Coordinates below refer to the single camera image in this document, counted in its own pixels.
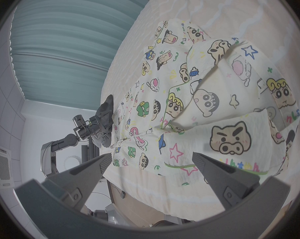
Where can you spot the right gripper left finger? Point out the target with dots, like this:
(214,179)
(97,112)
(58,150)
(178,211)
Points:
(82,178)

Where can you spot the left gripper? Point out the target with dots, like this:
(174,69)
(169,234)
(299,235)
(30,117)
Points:
(95,122)

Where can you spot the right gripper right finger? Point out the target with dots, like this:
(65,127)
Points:
(222,180)

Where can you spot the white printed pyjama top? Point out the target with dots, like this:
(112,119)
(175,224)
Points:
(202,96)

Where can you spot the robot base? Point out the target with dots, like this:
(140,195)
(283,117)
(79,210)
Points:
(107,211)

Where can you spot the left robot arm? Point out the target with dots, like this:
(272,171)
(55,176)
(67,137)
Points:
(46,155)

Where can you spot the bed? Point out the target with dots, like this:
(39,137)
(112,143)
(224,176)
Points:
(214,9)

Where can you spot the black garment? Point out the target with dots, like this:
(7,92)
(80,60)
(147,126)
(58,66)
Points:
(105,108)

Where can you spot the blue-green curtain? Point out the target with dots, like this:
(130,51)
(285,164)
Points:
(78,21)
(60,78)

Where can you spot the ceiling air conditioner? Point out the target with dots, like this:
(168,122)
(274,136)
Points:
(2,163)

